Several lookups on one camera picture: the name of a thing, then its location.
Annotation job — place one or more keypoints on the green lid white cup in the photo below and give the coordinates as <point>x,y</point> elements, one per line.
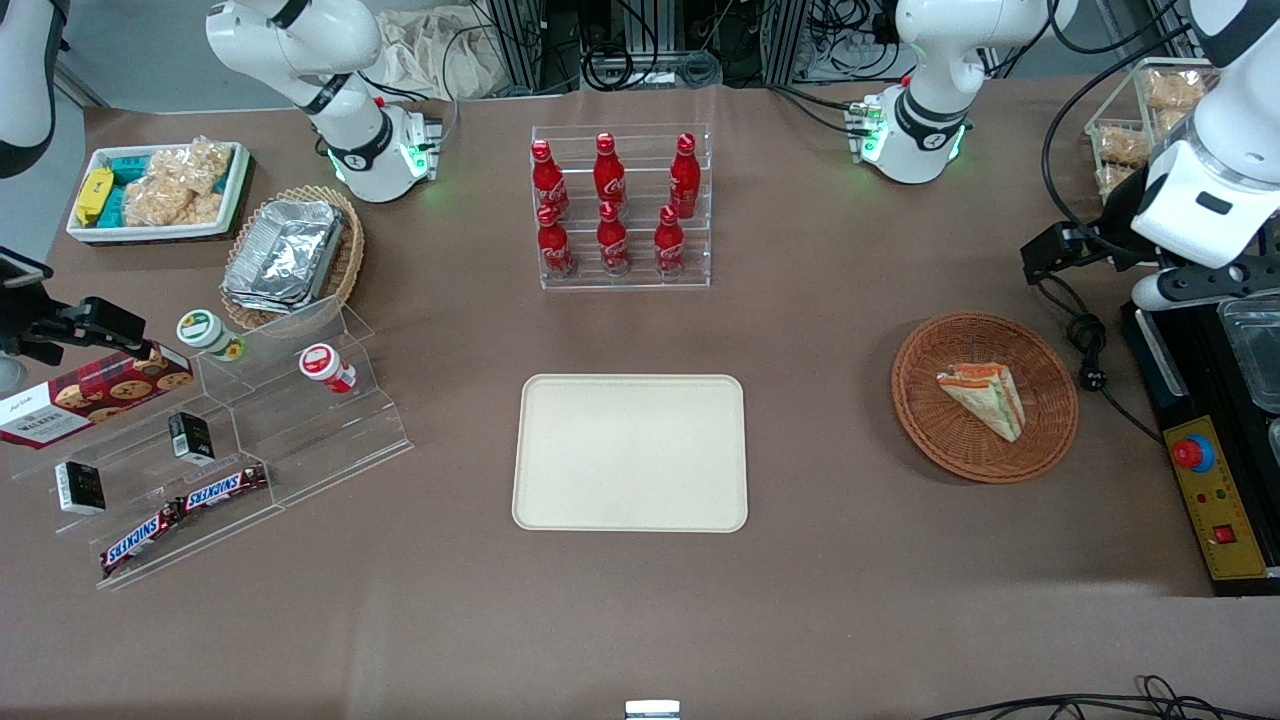
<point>205,332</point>

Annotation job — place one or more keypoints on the stacked aluminium foil containers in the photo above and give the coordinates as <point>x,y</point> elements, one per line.
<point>285,255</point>

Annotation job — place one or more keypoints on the red rocker switch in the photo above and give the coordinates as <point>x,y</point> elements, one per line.
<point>1225,534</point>

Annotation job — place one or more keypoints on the oval light wicker basket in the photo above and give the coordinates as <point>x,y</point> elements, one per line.
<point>350,250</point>

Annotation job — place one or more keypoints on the red tartan cookie box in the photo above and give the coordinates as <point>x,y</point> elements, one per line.
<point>90,395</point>

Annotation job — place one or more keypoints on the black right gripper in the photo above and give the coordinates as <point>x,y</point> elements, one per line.
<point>28,318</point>

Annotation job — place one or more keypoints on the beige rectangular serving tray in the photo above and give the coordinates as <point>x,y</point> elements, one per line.
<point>630,455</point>

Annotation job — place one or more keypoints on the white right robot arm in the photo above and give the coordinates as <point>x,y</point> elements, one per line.
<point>345,120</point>

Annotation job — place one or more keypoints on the clear bag of rice crackers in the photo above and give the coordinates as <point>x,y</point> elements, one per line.
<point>180,185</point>

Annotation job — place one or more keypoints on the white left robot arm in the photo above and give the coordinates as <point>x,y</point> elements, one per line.
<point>930,90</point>

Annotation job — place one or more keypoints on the clear acrylic stepped shelf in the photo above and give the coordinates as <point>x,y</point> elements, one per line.
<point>300,440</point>

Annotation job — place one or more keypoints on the brown snickers bar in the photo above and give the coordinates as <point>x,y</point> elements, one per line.
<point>140,540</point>
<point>225,487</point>

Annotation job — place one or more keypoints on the red lid white cup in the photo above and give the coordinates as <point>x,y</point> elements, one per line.
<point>325,366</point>

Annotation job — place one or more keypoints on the small black white box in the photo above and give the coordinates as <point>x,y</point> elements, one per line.
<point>80,487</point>
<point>190,437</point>

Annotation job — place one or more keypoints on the red emergency stop button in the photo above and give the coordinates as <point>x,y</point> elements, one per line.
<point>1193,454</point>

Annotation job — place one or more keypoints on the red cola bottle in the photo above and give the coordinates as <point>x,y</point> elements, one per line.
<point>548,180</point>
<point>609,175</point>
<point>669,245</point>
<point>555,245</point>
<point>684,180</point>
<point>612,243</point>

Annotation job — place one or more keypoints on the triangle sandwich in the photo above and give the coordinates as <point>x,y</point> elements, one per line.
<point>985,397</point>

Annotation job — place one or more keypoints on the white rectangular snack bin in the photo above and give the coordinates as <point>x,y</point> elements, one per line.
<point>235,185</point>

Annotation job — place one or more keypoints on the black yellow control box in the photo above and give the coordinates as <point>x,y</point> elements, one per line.
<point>1215,500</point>

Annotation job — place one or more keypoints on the clear plastic lidded box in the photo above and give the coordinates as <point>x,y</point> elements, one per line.
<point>1255,355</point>

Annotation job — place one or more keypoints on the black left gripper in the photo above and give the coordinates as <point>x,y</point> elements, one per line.
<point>1118,218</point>

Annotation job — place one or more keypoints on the round brown wicker basket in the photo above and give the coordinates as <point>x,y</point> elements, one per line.
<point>925,400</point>

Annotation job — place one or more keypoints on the yellow snack packet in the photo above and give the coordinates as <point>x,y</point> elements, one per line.
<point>93,195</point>

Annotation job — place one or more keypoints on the clear acrylic bottle rack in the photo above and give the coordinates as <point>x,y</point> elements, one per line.
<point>640,283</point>

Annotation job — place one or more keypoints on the teal snack packets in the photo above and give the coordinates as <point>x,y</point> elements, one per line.
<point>128,168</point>

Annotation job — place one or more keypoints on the beige crumpled cloth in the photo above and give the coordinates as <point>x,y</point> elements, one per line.
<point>430,55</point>

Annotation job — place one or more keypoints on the clear plastic bread container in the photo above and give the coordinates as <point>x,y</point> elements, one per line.
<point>1125,145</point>

